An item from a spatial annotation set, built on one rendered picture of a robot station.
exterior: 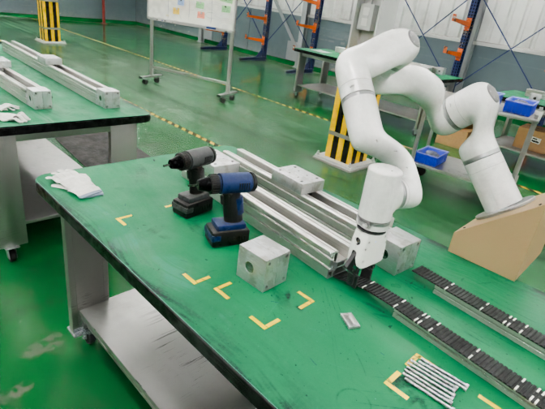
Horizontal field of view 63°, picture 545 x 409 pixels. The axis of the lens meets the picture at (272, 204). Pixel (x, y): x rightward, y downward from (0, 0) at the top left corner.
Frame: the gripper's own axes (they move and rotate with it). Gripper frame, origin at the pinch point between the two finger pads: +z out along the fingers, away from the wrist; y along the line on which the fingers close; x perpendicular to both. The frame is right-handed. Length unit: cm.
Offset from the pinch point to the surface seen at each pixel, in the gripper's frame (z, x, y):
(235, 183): -16.8, 34.5, -18.3
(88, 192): 2, 83, -42
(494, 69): -2, 308, 743
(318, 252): -2.9, 11.4, -5.0
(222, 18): -33, 493, 286
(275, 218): -4.7, 30.4, -5.0
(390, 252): -3.1, 0.8, 14.0
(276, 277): 0.6, 11.5, -19.5
